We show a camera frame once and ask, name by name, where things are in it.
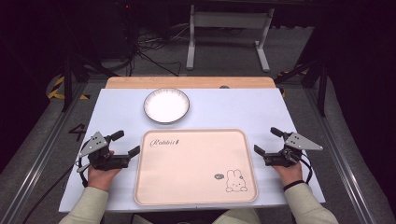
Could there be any yellow and black floor tape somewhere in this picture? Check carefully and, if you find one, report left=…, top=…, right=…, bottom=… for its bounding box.
left=46, top=75, right=92, bottom=101

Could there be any white metal stand frame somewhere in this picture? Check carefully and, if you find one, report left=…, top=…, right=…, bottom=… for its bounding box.
left=185, top=4, right=276, bottom=74

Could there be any person's right hand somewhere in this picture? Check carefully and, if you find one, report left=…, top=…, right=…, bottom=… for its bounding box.
left=272, top=161, right=304, bottom=188

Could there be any dark equipment with red light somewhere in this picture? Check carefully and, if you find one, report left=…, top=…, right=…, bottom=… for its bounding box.
left=113, top=0, right=143, bottom=62

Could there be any white round plate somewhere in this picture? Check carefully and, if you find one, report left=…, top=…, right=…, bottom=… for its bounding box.
left=142, top=87, right=191, bottom=125

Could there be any person's left hand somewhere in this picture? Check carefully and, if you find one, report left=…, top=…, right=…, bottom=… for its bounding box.
left=87, top=164, right=121, bottom=192

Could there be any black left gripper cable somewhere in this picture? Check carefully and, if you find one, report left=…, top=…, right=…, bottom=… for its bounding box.
left=21, top=141, right=92, bottom=224

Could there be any aluminium floor rail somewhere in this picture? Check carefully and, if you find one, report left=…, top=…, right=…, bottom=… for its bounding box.
left=303, top=87, right=379, bottom=224
left=0, top=81, right=89, bottom=224

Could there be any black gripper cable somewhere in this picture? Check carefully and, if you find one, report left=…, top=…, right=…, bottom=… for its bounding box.
left=21, top=141, right=92, bottom=224
left=299, top=151, right=314, bottom=185

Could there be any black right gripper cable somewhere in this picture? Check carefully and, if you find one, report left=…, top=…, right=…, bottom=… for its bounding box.
left=299, top=151, right=314, bottom=185

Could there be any black wristband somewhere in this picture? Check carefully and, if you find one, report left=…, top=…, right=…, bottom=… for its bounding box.
left=282, top=179, right=306, bottom=192

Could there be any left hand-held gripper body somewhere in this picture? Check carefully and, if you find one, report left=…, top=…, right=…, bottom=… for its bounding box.
left=77, top=131, right=131, bottom=174

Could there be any tangle of black floor cables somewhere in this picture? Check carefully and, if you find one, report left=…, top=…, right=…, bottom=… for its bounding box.
left=129, top=26, right=191, bottom=77

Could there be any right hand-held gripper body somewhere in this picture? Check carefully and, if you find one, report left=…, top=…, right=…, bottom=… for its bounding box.
left=262, top=132, right=324, bottom=168

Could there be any pink rabbit print tray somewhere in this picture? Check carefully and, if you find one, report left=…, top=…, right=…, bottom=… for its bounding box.
left=134, top=128, right=260, bottom=207

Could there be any black tripod stand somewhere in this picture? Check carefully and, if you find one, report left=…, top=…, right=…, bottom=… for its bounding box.
left=274, top=57, right=329, bottom=119
left=61, top=52, right=120, bottom=114

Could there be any white table cover sheet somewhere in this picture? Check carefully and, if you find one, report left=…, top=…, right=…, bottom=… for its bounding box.
left=58, top=87, right=327, bottom=214

